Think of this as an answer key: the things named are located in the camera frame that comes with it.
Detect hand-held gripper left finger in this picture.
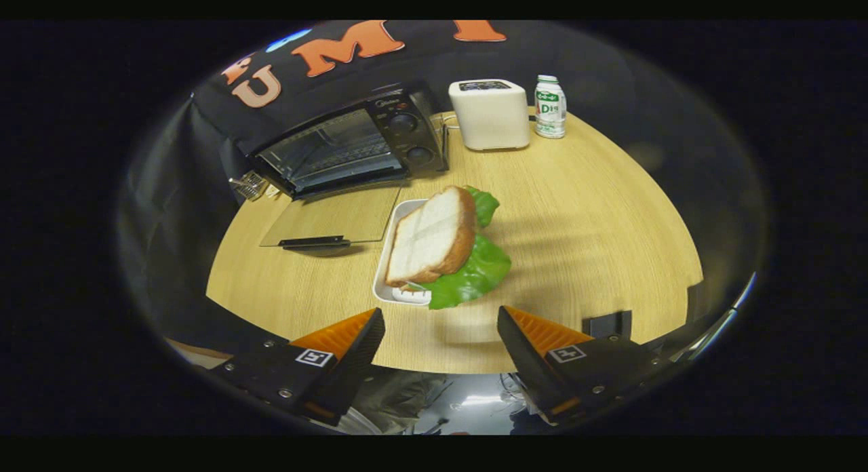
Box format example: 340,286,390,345
210,307,386,427

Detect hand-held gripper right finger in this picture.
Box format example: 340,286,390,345
497,305,672,425

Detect sandwich with lettuce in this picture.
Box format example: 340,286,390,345
385,185,513,310

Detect black toaster oven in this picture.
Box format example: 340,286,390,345
248,82,452,257

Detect white slot toaster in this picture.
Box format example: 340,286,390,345
448,79,531,151

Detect white rectangular tray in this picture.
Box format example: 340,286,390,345
372,199,435,306

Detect black table clamp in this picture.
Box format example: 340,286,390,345
582,311,633,338

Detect white bottle with green label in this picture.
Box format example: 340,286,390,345
534,75,567,139

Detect metal wire utensil holder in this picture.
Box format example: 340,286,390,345
229,172,269,201

